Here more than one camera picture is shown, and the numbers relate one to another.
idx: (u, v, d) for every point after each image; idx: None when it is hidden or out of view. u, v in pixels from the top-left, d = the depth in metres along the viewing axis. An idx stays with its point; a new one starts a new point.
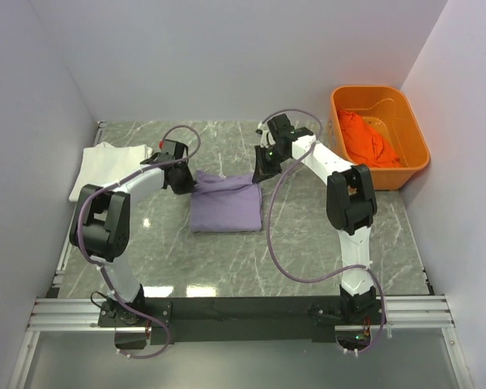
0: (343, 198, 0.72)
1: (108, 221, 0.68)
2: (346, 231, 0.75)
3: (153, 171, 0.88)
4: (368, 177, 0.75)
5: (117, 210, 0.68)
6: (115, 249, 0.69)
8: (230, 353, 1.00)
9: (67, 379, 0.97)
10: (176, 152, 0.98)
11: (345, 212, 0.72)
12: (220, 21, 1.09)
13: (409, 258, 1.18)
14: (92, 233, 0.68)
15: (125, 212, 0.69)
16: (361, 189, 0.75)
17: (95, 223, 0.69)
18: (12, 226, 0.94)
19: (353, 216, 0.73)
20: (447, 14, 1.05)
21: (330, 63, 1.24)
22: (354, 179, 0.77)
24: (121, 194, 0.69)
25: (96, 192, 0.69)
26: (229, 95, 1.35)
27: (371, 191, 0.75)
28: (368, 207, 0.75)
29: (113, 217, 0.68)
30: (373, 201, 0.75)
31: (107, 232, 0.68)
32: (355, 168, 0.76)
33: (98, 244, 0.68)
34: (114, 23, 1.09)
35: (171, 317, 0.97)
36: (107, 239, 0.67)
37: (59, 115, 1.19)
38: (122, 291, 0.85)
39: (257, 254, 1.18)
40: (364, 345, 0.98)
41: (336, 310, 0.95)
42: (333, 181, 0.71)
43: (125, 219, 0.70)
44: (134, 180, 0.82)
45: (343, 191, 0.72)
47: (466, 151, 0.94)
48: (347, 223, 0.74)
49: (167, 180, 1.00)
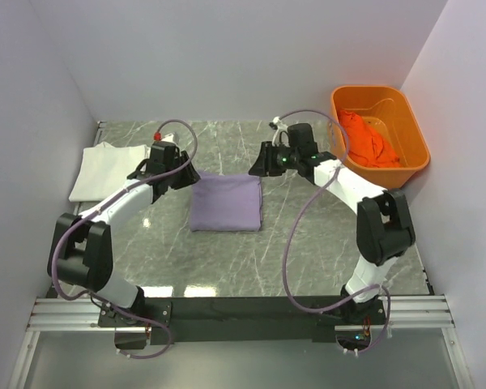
0: (378, 228, 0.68)
1: (87, 255, 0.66)
2: (379, 262, 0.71)
3: (139, 189, 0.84)
4: (403, 204, 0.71)
5: (95, 245, 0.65)
6: (95, 281, 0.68)
8: (230, 354, 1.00)
9: (67, 379, 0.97)
10: (165, 159, 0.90)
11: (379, 243, 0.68)
12: (219, 20, 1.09)
13: (409, 258, 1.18)
14: (70, 268, 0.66)
15: (104, 245, 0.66)
16: (397, 216, 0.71)
17: (75, 254, 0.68)
18: (12, 226, 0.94)
19: (388, 248, 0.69)
20: (446, 14, 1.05)
21: (330, 63, 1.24)
22: (387, 204, 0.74)
24: (100, 226, 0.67)
25: (73, 227, 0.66)
26: (229, 96, 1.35)
27: (407, 219, 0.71)
28: (406, 237, 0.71)
29: (92, 251, 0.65)
30: (409, 230, 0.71)
31: (85, 267, 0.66)
32: (390, 194, 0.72)
33: (77, 278, 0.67)
34: (113, 23, 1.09)
35: (171, 317, 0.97)
36: (85, 275, 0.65)
37: (59, 115, 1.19)
38: (120, 301, 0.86)
39: (257, 254, 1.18)
40: (364, 345, 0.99)
41: (336, 310, 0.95)
42: (366, 208, 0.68)
43: (106, 250, 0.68)
44: (116, 203, 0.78)
45: (378, 220, 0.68)
47: (466, 152, 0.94)
48: (381, 254, 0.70)
49: (156, 193, 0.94)
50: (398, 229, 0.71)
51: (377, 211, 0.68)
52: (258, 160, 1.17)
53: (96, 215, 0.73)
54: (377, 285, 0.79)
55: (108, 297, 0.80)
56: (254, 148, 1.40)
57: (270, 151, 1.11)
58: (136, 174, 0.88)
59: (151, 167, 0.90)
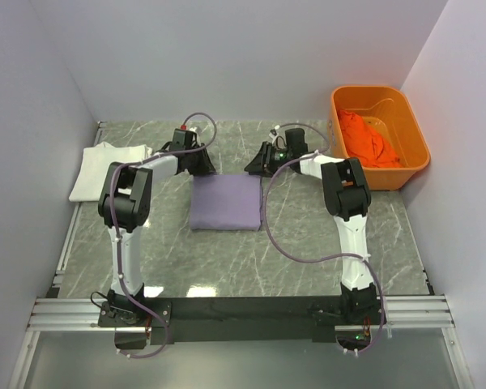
0: (334, 184, 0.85)
1: (134, 194, 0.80)
2: (343, 215, 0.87)
3: (168, 158, 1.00)
4: (359, 167, 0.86)
5: (142, 184, 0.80)
6: (138, 218, 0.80)
8: (230, 354, 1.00)
9: (67, 379, 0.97)
10: (185, 141, 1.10)
11: (337, 197, 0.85)
12: (219, 20, 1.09)
13: (409, 258, 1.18)
14: (120, 205, 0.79)
15: (147, 186, 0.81)
16: (353, 178, 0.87)
17: (121, 196, 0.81)
18: (12, 227, 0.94)
19: (347, 200, 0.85)
20: (447, 14, 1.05)
21: (330, 63, 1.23)
22: (347, 171, 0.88)
24: (144, 170, 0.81)
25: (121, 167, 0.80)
26: (229, 95, 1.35)
27: (362, 178, 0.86)
28: (361, 194, 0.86)
29: (138, 190, 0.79)
30: (364, 188, 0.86)
31: (133, 203, 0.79)
32: (347, 160, 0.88)
33: (124, 213, 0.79)
34: (113, 23, 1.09)
35: (171, 317, 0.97)
36: (132, 208, 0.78)
37: (59, 115, 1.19)
38: (129, 279, 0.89)
39: (257, 254, 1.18)
40: (364, 345, 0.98)
41: (336, 309, 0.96)
42: (323, 168, 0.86)
43: (148, 192, 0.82)
44: (153, 162, 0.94)
45: (334, 177, 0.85)
47: (466, 151, 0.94)
48: (342, 207, 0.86)
49: (179, 168, 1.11)
50: (354, 188, 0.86)
51: (333, 169, 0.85)
52: (254, 159, 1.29)
53: (139, 165, 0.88)
54: (359, 255, 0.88)
55: None
56: (254, 148, 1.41)
57: (270, 149, 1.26)
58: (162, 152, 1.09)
59: (174, 147, 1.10)
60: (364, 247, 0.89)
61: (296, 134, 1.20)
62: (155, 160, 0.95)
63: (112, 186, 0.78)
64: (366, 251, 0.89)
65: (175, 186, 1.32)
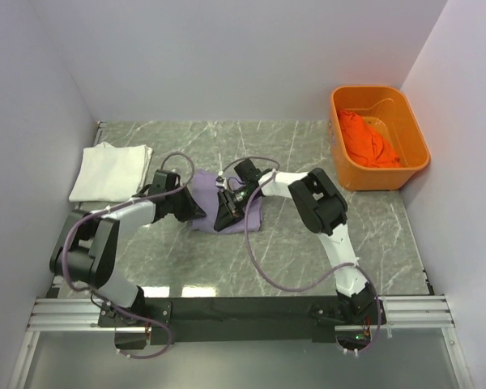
0: (309, 199, 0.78)
1: (94, 247, 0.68)
2: (327, 232, 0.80)
3: (143, 203, 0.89)
4: (325, 176, 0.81)
5: (104, 237, 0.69)
6: (99, 276, 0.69)
8: (229, 354, 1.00)
9: (67, 379, 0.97)
10: (168, 183, 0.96)
11: (316, 212, 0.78)
12: (219, 21, 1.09)
13: (409, 258, 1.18)
14: (74, 262, 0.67)
15: (111, 238, 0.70)
16: (324, 189, 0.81)
17: (79, 250, 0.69)
18: (12, 226, 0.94)
19: (327, 215, 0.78)
20: (446, 14, 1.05)
21: (330, 63, 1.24)
22: (315, 184, 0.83)
24: (110, 220, 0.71)
25: (84, 218, 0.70)
26: (229, 96, 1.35)
27: (333, 187, 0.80)
28: (337, 203, 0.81)
29: (99, 243, 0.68)
30: (338, 195, 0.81)
31: (91, 258, 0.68)
32: (310, 173, 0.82)
33: (80, 272, 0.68)
34: (112, 23, 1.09)
35: (171, 317, 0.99)
36: (90, 267, 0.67)
37: (59, 116, 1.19)
38: (119, 300, 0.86)
39: (257, 254, 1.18)
40: (364, 345, 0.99)
41: (335, 310, 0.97)
42: (292, 186, 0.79)
43: (112, 247, 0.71)
44: (123, 208, 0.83)
45: (305, 193, 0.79)
47: (466, 151, 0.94)
48: (323, 224, 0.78)
49: (156, 214, 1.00)
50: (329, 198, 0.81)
51: (301, 185, 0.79)
52: (221, 211, 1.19)
53: (106, 212, 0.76)
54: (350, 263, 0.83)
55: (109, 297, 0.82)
56: (254, 148, 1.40)
57: (228, 194, 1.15)
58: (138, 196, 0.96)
59: (153, 190, 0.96)
60: (352, 253, 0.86)
61: (244, 163, 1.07)
62: (123, 207, 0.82)
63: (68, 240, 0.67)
64: (354, 256, 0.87)
65: None
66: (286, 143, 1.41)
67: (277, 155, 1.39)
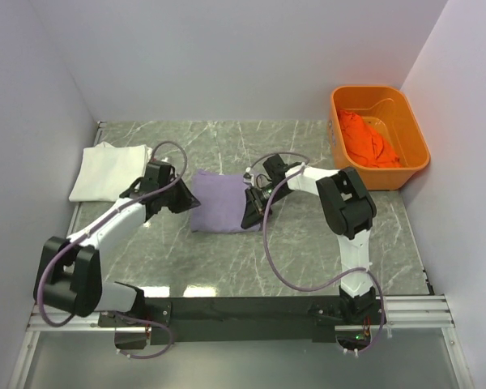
0: (336, 199, 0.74)
1: (74, 282, 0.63)
2: (349, 234, 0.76)
3: (133, 207, 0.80)
4: (356, 176, 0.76)
5: (82, 272, 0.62)
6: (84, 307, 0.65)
8: (229, 354, 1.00)
9: (67, 379, 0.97)
10: (160, 177, 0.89)
11: (341, 213, 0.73)
12: (219, 22, 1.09)
13: (409, 258, 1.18)
14: (56, 296, 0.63)
15: (92, 271, 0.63)
16: (354, 190, 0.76)
17: (62, 281, 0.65)
18: (11, 226, 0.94)
19: (353, 217, 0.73)
20: (446, 14, 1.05)
21: (330, 63, 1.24)
22: (345, 183, 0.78)
24: (89, 250, 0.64)
25: (60, 252, 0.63)
26: (229, 95, 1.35)
27: (364, 189, 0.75)
28: (365, 206, 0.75)
29: (78, 278, 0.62)
30: (368, 198, 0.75)
31: (73, 293, 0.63)
32: (342, 171, 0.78)
33: (63, 305, 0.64)
34: (112, 23, 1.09)
35: (171, 317, 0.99)
36: (73, 301, 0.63)
37: (59, 115, 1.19)
38: (116, 305, 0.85)
39: (257, 254, 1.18)
40: (364, 345, 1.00)
41: (336, 310, 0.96)
42: (321, 182, 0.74)
43: (95, 275, 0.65)
44: (106, 224, 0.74)
45: (334, 192, 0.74)
47: (467, 151, 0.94)
48: (347, 225, 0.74)
49: (149, 211, 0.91)
50: (357, 201, 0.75)
51: (330, 183, 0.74)
52: (248, 211, 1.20)
53: (86, 237, 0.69)
54: (363, 268, 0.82)
55: (109, 296, 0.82)
56: (254, 148, 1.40)
57: (256, 192, 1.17)
58: (129, 193, 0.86)
59: (145, 185, 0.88)
60: (367, 258, 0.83)
61: (273, 158, 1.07)
62: (107, 223, 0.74)
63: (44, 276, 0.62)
64: (367, 262, 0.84)
65: None
66: (286, 143, 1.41)
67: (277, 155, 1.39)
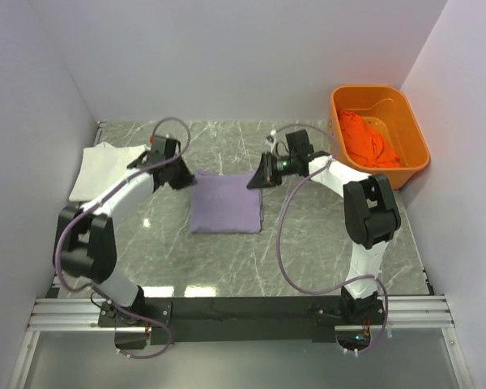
0: (361, 207, 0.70)
1: (91, 247, 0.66)
2: (366, 245, 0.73)
3: (140, 177, 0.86)
4: (386, 185, 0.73)
5: (99, 236, 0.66)
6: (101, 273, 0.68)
8: (229, 354, 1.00)
9: (68, 379, 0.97)
10: (166, 150, 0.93)
11: (364, 223, 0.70)
12: (219, 22, 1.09)
13: (409, 258, 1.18)
14: (74, 262, 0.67)
15: (107, 236, 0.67)
16: (381, 199, 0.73)
17: (77, 249, 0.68)
18: (11, 226, 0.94)
19: (374, 228, 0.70)
20: (446, 14, 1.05)
21: (330, 63, 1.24)
22: (373, 190, 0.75)
24: (103, 219, 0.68)
25: (75, 220, 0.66)
26: (229, 95, 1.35)
27: (392, 201, 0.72)
28: (391, 219, 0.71)
29: (96, 241, 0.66)
30: (394, 211, 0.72)
31: (91, 258, 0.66)
32: (373, 177, 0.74)
33: (82, 271, 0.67)
34: (112, 23, 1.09)
35: (171, 317, 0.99)
36: (91, 267, 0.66)
37: (59, 115, 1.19)
38: (121, 297, 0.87)
39: (257, 254, 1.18)
40: (364, 345, 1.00)
41: (336, 310, 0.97)
42: (348, 189, 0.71)
43: (108, 241, 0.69)
44: (116, 194, 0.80)
45: (361, 199, 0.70)
47: (467, 152, 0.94)
48: (368, 236, 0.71)
49: (157, 182, 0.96)
50: (382, 211, 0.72)
51: (358, 188, 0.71)
52: (257, 174, 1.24)
53: (97, 207, 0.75)
54: (371, 275, 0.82)
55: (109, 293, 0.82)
56: (254, 148, 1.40)
57: (270, 160, 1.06)
58: (136, 164, 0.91)
59: (151, 158, 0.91)
60: (378, 267, 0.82)
61: (300, 134, 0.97)
62: (118, 191, 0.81)
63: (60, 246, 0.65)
64: (377, 269, 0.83)
65: None
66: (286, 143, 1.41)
67: None
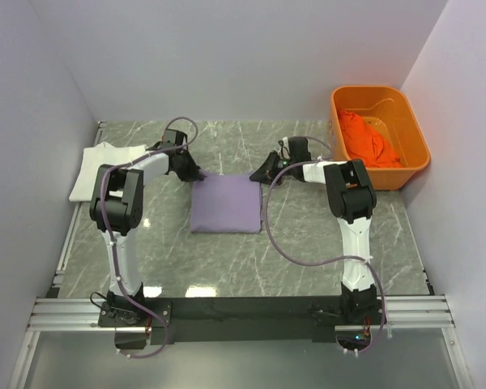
0: (339, 185, 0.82)
1: (126, 195, 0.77)
2: (347, 218, 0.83)
3: (159, 155, 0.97)
4: (362, 168, 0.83)
5: (134, 185, 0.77)
6: (132, 220, 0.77)
8: (229, 354, 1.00)
9: (68, 379, 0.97)
10: (176, 139, 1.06)
11: (341, 198, 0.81)
12: (219, 22, 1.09)
13: (409, 258, 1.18)
14: (111, 209, 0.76)
15: (138, 187, 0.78)
16: (357, 179, 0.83)
17: (112, 198, 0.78)
18: (11, 227, 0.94)
19: (351, 203, 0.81)
20: (447, 14, 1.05)
21: (330, 63, 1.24)
22: (351, 173, 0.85)
24: (135, 172, 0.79)
25: (111, 169, 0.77)
26: (229, 94, 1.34)
27: (367, 180, 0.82)
28: (366, 195, 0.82)
29: (131, 190, 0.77)
30: (369, 189, 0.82)
31: (125, 204, 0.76)
32: (350, 162, 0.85)
33: (117, 218, 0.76)
34: (112, 22, 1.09)
35: (171, 317, 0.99)
36: (125, 211, 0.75)
37: (59, 115, 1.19)
38: (128, 280, 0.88)
39: (257, 254, 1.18)
40: (364, 345, 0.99)
41: (336, 309, 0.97)
42: (327, 168, 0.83)
43: (140, 193, 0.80)
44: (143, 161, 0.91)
45: (337, 177, 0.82)
47: (467, 151, 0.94)
48: (346, 208, 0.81)
49: (170, 166, 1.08)
50: (360, 190, 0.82)
51: (336, 169, 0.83)
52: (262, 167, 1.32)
53: (130, 166, 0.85)
54: (363, 258, 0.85)
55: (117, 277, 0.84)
56: (254, 148, 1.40)
57: (274, 157, 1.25)
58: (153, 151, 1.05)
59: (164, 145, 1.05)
60: (368, 250, 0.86)
61: (300, 143, 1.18)
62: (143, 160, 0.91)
63: (102, 190, 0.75)
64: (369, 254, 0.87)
65: (175, 186, 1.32)
66: None
67: None
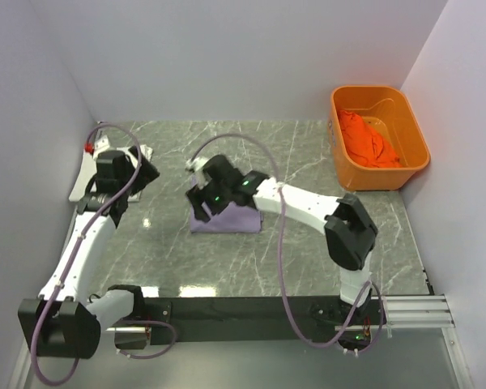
0: (348, 240, 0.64)
1: (70, 335, 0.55)
2: (359, 267, 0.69)
3: (98, 224, 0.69)
4: (360, 207, 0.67)
5: (73, 327, 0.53)
6: (89, 346, 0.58)
8: (228, 355, 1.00)
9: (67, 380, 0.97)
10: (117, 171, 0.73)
11: (355, 254, 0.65)
12: (219, 22, 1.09)
13: (409, 258, 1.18)
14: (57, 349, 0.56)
15: (82, 321, 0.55)
16: (359, 220, 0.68)
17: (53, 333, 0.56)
18: (12, 227, 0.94)
19: (364, 251, 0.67)
20: (446, 14, 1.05)
21: (330, 63, 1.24)
22: (343, 211, 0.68)
24: (69, 309, 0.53)
25: (37, 327, 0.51)
26: (229, 95, 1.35)
27: (368, 218, 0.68)
28: (370, 233, 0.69)
29: (74, 332, 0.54)
30: (372, 226, 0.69)
31: (74, 344, 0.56)
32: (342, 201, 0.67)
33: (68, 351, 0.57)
34: (112, 22, 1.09)
35: (171, 316, 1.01)
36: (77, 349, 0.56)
37: (59, 115, 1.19)
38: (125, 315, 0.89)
39: (257, 254, 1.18)
40: (364, 345, 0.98)
41: (335, 310, 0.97)
42: (331, 227, 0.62)
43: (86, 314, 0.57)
44: (75, 258, 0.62)
45: (346, 232, 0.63)
47: (468, 153, 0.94)
48: (360, 262, 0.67)
49: (117, 214, 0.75)
50: (363, 232, 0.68)
51: (343, 225, 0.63)
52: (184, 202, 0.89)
53: (57, 290, 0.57)
54: (367, 283, 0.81)
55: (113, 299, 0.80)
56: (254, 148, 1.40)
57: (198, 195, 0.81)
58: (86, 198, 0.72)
59: (102, 184, 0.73)
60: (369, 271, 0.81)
61: (221, 164, 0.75)
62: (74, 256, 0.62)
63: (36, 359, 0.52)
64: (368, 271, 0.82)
65: (175, 186, 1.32)
66: (286, 143, 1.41)
67: (277, 154, 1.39)
